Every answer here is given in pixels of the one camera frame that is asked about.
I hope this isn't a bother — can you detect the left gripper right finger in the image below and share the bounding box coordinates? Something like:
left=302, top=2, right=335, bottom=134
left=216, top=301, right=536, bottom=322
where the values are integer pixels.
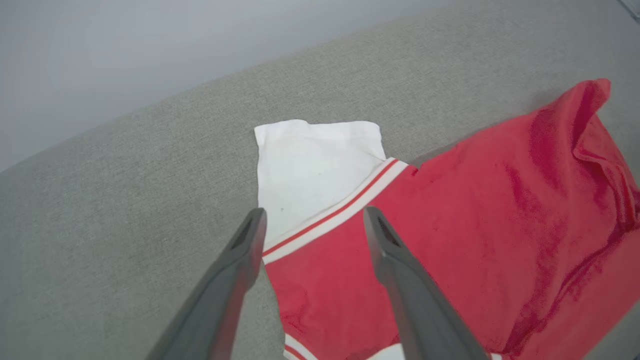
left=363, top=206, right=491, bottom=360

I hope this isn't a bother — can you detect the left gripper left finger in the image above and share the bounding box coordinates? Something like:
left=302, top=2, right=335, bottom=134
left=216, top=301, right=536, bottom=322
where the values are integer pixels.
left=145, top=208, right=268, bottom=360

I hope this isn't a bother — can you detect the red white sports jersey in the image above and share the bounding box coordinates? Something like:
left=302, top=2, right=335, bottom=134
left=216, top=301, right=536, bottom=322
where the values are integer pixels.
left=254, top=77, right=640, bottom=360

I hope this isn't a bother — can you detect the grey fabric sofa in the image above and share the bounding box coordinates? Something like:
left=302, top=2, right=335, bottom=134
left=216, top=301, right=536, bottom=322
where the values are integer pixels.
left=0, top=0, right=640, bottom=360

